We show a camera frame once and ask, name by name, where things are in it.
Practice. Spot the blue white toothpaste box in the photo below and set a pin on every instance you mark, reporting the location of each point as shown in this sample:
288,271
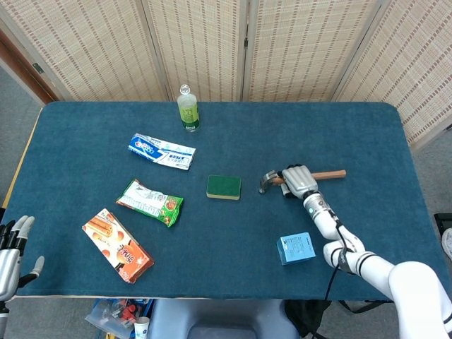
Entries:
160,152

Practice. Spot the blue table cloth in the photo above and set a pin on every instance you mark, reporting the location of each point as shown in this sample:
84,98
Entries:
247,148

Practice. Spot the brown wooden door frame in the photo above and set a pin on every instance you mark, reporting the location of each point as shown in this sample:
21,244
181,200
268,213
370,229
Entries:
21,67

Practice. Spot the small light blue box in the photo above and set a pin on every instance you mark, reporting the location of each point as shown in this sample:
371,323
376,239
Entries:
296,249

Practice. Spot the clear green label bottle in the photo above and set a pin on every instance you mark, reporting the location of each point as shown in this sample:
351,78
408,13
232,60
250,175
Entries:
188,113

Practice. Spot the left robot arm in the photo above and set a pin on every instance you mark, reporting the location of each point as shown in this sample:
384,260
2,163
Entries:
3,314

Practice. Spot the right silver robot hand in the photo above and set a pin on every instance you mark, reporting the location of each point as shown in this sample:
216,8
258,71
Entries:
300,182

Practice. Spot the green yellow sponge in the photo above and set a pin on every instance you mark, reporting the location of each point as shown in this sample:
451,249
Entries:
223,185

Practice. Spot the orange biscuit box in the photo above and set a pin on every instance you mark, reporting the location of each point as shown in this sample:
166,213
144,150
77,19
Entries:
116,245

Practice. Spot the bamboo folding screen panel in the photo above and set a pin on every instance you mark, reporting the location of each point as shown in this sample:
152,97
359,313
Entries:
303,46
88,46
197,42
416,70

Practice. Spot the green white snack packet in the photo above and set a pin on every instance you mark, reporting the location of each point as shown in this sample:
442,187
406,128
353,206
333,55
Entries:
148,201

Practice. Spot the black bag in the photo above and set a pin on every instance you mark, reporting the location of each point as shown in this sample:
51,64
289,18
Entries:
307,316

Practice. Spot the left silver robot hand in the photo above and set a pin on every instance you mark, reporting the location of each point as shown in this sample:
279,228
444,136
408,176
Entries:
7,268

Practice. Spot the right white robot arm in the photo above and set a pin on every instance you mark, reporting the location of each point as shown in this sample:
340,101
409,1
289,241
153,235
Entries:
370,265

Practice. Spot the white paper cup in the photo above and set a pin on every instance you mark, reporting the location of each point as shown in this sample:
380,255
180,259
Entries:
142,328

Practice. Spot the black box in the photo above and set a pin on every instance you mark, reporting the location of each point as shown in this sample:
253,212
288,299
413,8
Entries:
443,220

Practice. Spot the white shoe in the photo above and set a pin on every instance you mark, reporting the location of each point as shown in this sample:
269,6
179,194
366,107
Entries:
447,243

